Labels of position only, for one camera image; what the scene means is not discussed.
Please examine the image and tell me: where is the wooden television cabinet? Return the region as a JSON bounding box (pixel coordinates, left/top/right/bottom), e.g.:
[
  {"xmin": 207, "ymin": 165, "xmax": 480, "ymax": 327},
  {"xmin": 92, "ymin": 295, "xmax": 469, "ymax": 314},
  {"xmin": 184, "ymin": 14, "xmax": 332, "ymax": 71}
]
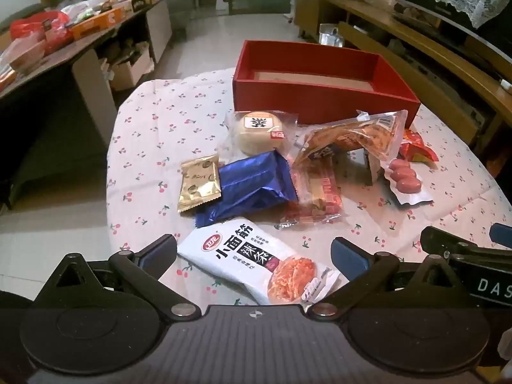
[{"xmin": 296, "ymin": 0, "xmax": 512, "ymax": 156}]

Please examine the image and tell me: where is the orange cardboard box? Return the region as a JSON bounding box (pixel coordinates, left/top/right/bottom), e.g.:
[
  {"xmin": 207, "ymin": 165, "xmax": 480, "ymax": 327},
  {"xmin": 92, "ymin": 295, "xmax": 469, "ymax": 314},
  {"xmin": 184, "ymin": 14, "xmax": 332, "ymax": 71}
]
[{"xmin": 71, "ymin": 7, "xmax": 126, "ymax": 41}]

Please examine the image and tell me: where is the cardboard storage box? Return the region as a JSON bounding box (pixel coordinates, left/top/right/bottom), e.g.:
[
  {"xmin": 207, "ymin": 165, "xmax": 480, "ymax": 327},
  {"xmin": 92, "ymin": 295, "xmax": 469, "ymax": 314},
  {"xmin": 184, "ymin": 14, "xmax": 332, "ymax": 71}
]
[{"xmin": 108, "ymin": 46, "xmax": 155, "ymax": 91}]

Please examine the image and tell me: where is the blue foil packet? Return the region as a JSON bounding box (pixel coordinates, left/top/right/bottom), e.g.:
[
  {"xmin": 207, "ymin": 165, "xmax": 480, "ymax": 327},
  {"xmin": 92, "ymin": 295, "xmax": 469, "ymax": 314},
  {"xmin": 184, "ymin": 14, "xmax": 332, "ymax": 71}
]
[{"xmin": 195, "ymin": 151, "xmax": 299, "ymax": 228}]

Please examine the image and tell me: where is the red snack packet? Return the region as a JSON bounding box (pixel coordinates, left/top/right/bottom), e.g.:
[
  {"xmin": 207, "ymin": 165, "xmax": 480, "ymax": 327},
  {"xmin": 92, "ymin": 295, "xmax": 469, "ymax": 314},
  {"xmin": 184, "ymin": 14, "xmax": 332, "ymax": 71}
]
[{"xmin": 398, "ymin": 129, "xmax": 440, "ymax": 169}]

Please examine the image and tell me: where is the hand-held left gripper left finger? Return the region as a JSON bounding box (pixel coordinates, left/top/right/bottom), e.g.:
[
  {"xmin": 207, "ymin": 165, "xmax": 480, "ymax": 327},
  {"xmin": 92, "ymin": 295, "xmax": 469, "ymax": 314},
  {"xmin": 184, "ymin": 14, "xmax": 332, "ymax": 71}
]
[{"xmin": 34, "ymin": 234, "xmax": 203, "ymax": 323}]

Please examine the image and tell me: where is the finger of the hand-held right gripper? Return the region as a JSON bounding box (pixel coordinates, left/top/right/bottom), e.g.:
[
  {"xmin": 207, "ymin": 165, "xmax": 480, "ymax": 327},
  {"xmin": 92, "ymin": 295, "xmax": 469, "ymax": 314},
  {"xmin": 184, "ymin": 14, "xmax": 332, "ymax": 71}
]
[
  {"xmin": 490, "ymin": 222, "xmax": 512, "ymax": 244},
  {"xmin": 420, "ymin": 226, "xmax": 492, "ymax": 257}
]

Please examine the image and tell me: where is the white plastic bag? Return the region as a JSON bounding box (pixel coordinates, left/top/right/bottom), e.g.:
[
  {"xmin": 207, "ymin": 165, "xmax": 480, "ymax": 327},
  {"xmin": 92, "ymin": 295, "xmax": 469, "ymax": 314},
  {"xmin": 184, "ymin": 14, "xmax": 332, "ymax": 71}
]
[{"xmin": 60, "ymin": 0, "xmax": 108, "ymax": 17}]

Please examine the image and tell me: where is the pink sausage packet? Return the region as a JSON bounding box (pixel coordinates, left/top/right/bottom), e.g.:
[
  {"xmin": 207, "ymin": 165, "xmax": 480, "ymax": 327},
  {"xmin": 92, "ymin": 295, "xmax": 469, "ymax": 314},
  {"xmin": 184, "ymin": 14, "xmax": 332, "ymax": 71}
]
[{"xmin": 382, "ymin": 156, "xmax": 435, "ymax": 206}]

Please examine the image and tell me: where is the red plastic bag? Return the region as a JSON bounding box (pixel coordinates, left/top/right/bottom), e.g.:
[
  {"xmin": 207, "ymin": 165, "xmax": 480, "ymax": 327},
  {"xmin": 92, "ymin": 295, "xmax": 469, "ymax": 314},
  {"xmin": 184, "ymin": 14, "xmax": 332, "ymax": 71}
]
[{"xmin": 10, "ymin": 11, "xmax": 75, "ymax": 54}]

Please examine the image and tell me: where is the grey side table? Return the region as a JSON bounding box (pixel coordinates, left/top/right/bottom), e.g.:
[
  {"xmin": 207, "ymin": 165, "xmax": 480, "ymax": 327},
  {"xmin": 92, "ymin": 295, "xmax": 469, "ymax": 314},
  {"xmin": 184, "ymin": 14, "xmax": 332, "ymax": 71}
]
[{"xmin": 0, "ymin": 0, "xmax": 173, "ymax": 209}]

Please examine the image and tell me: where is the cherry print tablecloth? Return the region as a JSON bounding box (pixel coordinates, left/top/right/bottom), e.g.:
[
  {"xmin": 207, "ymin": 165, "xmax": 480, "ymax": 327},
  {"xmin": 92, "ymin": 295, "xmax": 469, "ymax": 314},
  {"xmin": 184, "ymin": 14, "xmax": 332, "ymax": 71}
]
[{"xmin": 106, "ymin": 68, "xmax": 512, "ymax": 308}]

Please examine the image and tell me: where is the red cardboard box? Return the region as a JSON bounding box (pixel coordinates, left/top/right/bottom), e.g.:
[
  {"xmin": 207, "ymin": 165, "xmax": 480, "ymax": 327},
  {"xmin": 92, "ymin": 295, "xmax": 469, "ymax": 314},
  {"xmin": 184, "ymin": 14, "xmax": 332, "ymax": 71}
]
[{"xmin": 233, "ymin": 40, "xmax": 421, "ymax": 125}]

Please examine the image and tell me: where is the red striped clear packet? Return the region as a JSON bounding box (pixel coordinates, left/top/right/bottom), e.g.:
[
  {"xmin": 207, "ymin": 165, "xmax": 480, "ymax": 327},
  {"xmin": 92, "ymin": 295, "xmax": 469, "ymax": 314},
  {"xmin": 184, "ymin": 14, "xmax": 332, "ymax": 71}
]
[{"xmin": 280, "ymin": 160, "xmax": 345, "ymax": 227}]

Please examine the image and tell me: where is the black television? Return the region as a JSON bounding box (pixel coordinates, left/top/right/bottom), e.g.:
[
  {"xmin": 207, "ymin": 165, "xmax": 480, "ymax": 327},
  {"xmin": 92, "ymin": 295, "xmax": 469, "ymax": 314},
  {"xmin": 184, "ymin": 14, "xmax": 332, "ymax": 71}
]
[{"xmin": 394, "ymin": 0, "xmax": 512, "ymax": 68}]

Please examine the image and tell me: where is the gold foil packet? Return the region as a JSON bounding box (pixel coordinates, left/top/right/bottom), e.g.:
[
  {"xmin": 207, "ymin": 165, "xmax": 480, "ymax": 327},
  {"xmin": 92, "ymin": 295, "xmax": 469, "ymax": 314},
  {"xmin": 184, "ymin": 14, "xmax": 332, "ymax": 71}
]
[{"xmin": 177, "ymin": 155, "xmax": 222, "ymax": 213}]

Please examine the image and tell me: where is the clear plastic bag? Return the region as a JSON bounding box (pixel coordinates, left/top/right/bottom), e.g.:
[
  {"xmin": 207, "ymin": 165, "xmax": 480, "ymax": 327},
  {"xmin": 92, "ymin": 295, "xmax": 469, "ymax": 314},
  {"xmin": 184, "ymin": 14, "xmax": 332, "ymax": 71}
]
[{"xmin": 319, "ymin": 23, "xmax": 345, "ymax": 46}]

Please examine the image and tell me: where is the round pastry clear packet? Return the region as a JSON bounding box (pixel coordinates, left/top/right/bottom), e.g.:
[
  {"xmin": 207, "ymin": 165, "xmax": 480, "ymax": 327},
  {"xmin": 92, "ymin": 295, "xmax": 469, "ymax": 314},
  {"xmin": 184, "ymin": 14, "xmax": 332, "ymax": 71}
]
[{"xmin": 224, "ymin": 110, "xmax": 299, "ymax": 161}]

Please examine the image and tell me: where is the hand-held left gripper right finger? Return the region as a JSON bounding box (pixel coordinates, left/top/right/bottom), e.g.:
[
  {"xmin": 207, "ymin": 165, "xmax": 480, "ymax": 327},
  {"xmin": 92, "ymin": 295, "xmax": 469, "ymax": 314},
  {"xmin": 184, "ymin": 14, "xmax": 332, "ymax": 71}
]
[{"xmin": 306, "ymin": 237, "xmax": 486, "ymax": 323}]

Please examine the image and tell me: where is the white spicy strip packet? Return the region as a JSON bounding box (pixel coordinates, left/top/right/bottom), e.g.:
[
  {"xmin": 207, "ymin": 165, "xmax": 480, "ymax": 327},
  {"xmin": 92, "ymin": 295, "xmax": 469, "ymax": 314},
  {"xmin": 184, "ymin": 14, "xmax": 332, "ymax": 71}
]
[{"xmin": 177, "ymin": 220, "xmax": 340, "ymax": 307}]

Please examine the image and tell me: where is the orange snack packet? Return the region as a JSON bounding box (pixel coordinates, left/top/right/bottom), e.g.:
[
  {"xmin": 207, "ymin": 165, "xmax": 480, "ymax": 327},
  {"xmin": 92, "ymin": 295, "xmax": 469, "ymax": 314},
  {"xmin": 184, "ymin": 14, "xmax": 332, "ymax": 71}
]
[{"xmin": 292, "ymin": 111, "xmax": 409, "ymax": 187}]

